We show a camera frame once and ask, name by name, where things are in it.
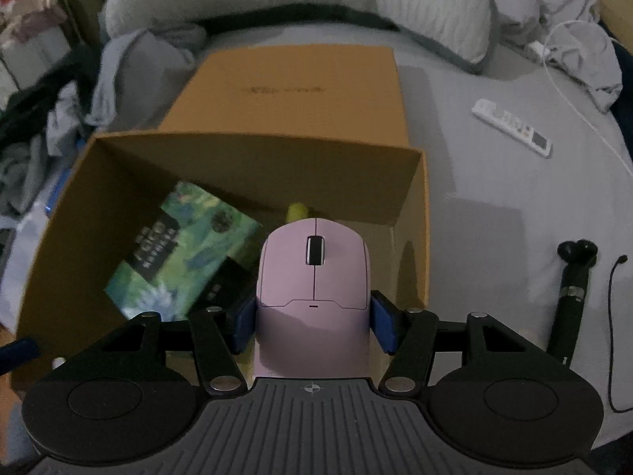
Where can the blue plastic object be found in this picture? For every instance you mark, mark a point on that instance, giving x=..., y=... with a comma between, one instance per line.
x=53, y=193

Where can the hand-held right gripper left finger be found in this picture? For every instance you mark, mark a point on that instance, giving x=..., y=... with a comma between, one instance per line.
x=242, y=326

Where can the pink computer mouse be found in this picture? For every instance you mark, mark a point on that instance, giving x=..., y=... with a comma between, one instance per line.
x=311, y=297

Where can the small yellow object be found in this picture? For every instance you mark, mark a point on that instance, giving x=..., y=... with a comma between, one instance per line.
x=296, y=212

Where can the tall brown carton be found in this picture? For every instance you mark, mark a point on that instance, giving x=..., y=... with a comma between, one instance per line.
x=81, y=0

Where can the brown cardboard box lid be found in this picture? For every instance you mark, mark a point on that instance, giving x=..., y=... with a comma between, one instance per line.
x=296, y=109

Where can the grey duvet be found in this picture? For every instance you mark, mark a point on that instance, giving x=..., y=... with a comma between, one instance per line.
x=559, y=10

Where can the white remote control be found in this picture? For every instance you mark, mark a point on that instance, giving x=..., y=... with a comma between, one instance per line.
x=514, y=127

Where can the dark navy printed cloth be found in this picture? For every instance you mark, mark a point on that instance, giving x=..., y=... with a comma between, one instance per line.
x=625, y=109

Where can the black garment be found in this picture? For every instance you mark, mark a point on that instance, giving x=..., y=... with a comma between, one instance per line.
x=39, y=104

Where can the bed with grey sheet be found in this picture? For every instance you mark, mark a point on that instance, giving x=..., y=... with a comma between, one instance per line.
x=494, y=208

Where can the brown cardboard box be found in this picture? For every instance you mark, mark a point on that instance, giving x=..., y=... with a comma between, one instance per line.
x=74, y=257

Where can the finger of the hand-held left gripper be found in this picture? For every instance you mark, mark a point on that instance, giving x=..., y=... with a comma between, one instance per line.
x=17, y=356

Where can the grey garment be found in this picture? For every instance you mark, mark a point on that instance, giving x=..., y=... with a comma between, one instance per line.
x=138, y=69

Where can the black selfie stick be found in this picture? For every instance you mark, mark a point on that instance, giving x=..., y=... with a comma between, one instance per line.
x=571, y=302

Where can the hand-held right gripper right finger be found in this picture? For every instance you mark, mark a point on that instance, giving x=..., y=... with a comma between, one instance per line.
x=385, y=324

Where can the green printed box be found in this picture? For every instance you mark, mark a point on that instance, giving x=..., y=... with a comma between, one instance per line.
x=183, y=252

